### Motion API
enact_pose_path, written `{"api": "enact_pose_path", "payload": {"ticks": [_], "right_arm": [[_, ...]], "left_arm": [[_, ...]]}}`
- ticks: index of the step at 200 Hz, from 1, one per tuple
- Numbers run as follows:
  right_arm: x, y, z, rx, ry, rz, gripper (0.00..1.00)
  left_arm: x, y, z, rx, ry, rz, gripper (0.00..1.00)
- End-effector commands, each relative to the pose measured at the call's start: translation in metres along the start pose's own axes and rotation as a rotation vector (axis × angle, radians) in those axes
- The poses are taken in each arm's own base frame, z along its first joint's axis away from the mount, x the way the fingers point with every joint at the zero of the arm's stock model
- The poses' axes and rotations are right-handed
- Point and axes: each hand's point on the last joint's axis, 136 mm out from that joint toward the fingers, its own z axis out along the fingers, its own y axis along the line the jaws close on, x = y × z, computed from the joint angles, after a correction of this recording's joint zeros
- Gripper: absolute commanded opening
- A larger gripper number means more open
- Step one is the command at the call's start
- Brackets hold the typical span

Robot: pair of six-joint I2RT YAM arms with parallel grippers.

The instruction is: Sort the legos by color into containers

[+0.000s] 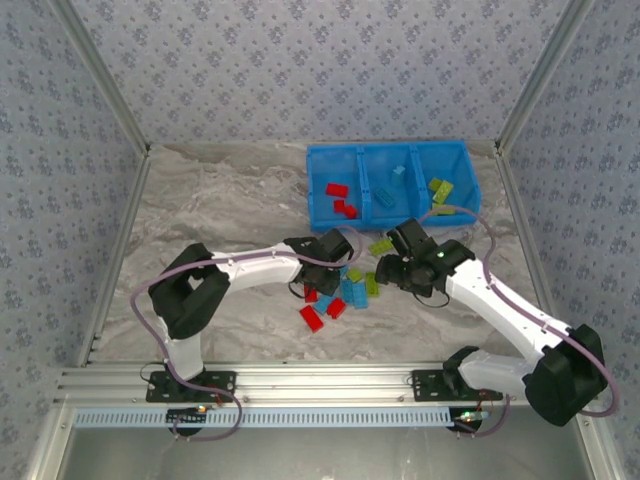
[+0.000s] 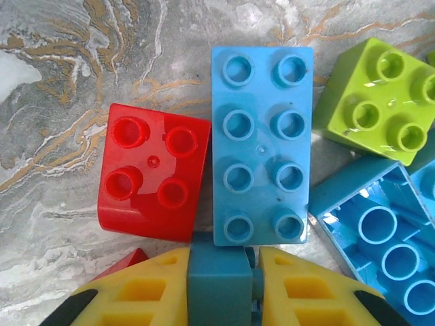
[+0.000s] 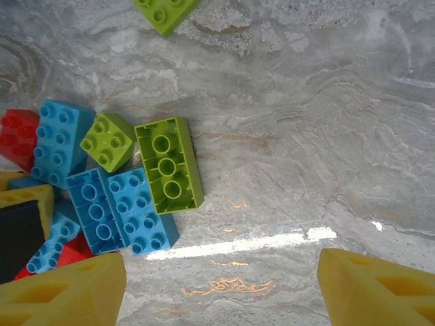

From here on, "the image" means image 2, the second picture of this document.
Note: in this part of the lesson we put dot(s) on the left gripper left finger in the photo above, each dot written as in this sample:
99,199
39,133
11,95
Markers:
136,299

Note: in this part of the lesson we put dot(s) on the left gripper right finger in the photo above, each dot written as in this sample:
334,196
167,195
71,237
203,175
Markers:
306,299

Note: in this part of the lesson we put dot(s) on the long red lego brick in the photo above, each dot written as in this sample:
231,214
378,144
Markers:
130,260

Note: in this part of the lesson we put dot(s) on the small blue lego brick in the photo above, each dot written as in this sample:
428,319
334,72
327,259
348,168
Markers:
217,288

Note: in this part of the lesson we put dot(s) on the small red lego brick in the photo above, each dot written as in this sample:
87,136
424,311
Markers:
153,207

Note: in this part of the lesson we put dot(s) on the long blue lego brick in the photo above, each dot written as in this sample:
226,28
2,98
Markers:
343,190
261,153

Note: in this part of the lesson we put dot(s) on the small green lego brick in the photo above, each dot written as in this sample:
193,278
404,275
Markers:
360,88

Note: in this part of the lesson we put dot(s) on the long green lego brick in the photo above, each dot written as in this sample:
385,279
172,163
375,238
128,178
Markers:
431,57

